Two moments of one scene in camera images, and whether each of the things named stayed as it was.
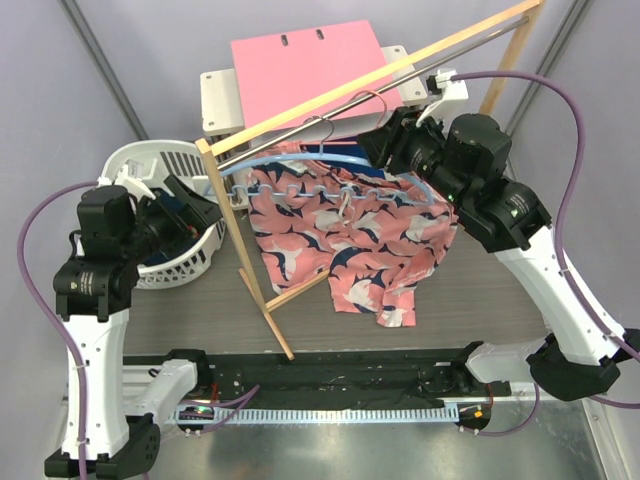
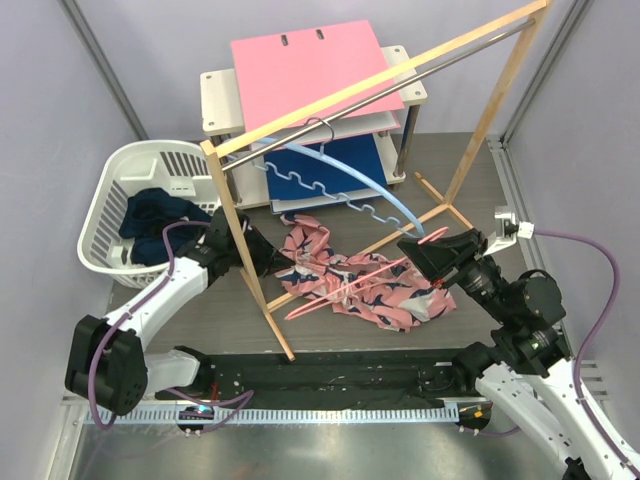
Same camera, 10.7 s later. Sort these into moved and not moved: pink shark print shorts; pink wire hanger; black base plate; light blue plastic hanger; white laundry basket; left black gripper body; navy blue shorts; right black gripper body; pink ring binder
Moved: light blue plastic hanger; right black gripper body; pink shark print shorts; pink wire hanger; left black gripper body
Not moved: white laundry basket; navy blue shorts; pink ring binder; black base plate
